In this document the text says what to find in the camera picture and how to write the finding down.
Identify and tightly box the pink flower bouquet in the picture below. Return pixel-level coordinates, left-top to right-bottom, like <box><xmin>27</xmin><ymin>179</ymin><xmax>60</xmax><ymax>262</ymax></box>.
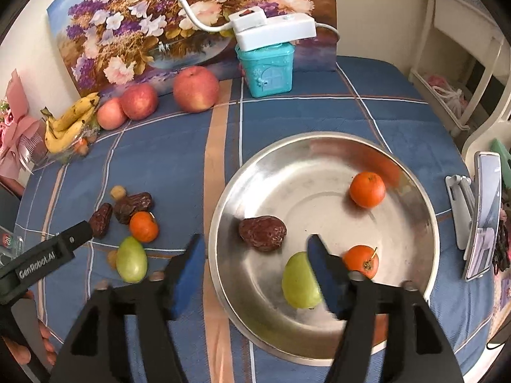
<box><xmin>1</xmin><ymin>70</ymin><xmax>47</xmax><ymax>180</ymax></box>

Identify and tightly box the tangerine with stem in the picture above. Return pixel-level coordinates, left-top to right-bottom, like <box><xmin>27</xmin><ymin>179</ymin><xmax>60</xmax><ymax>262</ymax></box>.
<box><xmin>342</xmin><ymin>245</ymin><xmax>379</xmax><ymax>279</ymax></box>

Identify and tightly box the medium red apple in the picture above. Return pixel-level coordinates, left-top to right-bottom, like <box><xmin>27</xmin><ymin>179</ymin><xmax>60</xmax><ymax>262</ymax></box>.
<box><xmin>119</xmin><ymin>83</ymin><xmax>158</xmax><ymax>121</ymax></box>

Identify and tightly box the small dark dried date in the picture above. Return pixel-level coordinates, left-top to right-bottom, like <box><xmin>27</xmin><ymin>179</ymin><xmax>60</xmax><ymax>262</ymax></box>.
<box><xmin>88</xmin><ymin>202</ymin><xmax>113</xmax><ymax>239</ymax></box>

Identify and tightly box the person's left hand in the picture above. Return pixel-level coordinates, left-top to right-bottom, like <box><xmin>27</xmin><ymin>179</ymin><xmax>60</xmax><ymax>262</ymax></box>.
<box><xmin>1</xmin><ymin>289</ymin><xmax>57</xmax><ymax>367</ymax></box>

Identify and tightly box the blue plaid tablecloth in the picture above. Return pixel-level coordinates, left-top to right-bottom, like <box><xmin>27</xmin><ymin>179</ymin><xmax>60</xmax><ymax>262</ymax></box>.
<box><xmin>15</xmin><ymin>56</ymin><xmax>494</xmax><ymax>382</ymax></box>

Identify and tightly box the green fruit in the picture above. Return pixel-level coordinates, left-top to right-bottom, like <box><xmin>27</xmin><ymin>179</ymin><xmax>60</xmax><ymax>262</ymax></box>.
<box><xmin>281</xmin><ymin>252</ymin><xmax>322</xmax><ymax>310</ymax></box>
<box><xmin>116</xmin><ymin>236</ymin><xmax>148</xmax><ymax>284</ymax></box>

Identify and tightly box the floral painting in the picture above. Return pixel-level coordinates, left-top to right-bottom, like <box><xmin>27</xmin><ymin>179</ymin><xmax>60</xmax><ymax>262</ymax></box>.
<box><xmin>48</xmin><ymin>0</ymin><xmax>337</xmax><ymax>97</ymax></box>

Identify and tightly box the clear fruit tray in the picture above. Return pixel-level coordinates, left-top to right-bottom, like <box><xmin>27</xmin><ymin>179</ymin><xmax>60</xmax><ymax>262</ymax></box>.
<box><xmin>18</xmin><ymin>123</ymin><xmax>100</xmax><ymax>173</ymax></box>

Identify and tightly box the large dark dried date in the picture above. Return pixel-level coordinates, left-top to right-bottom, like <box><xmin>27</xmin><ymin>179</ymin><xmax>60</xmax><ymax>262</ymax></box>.
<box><xmin>113</xmin><ymin>192</ymin><xmax>154</xmax><ymax>225</ymax></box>

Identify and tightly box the round metal bowl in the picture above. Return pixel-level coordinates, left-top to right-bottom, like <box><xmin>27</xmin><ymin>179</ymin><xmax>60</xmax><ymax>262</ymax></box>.
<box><xmin>208</xmin><ymin>131</ymin><xmax>440</xmax><ymax>367</ymax></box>

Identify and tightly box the white phone stand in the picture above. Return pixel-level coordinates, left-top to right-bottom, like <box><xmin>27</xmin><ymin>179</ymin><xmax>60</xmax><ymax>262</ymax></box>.
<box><xmin>445</xmin><ymin>175</ymin><xmax>475</xmax><ymax>259</ymax></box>

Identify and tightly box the large red apple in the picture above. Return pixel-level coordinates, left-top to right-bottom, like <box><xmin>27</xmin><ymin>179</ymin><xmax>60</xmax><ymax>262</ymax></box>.
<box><xmin>173</xmin><ymin>66</ymin><xmax>219</xmax><ymax>113</ymax></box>

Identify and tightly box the small pink apple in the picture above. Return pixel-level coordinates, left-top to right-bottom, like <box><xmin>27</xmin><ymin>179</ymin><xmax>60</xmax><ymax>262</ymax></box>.
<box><xmin>96</xmin><ymin>98</ymin><xmax>127</xmax><ymax>131</ymax></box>

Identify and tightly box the teal house-shaped box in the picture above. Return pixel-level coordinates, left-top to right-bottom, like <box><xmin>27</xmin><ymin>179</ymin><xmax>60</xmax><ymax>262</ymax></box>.
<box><xmin>235</xmin><ymin>42</ymin><xmax>294</xmax><ymax>98</ymax></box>

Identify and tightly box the yellow banana bunch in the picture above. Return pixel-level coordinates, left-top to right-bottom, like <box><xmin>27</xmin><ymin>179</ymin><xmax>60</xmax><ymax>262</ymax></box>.
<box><xmin>41</xmin><ymin>93</ymin><xmax>100</xmax><ymax>154</ymax></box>

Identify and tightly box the white chair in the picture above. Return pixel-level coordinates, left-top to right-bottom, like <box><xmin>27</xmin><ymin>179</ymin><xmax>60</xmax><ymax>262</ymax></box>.
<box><xmin>409</xmin><ymin>0</ymin><xmax>510</xmax><ymax>163</ymax></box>

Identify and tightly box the small orange tangerine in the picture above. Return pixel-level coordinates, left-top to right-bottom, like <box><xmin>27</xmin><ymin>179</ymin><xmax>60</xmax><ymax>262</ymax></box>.
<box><xmin>349</xmin><ymin>171</ymin><xmax>386</xmax><ymax>209</ymax></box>

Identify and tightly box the smartphone on stand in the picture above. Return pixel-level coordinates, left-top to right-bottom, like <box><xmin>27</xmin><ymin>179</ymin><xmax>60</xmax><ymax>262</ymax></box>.
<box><xmin>464</xmin><ymin>151</ymin><xmax>501</xmax><ymax>282</ymax></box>

